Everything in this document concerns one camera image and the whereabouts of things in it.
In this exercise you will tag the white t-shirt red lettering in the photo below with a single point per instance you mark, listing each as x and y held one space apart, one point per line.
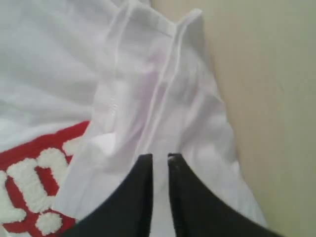
86 87

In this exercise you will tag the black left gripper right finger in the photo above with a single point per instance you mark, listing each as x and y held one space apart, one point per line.
198 212

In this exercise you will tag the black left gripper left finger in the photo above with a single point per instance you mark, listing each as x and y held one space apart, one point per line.
128 210

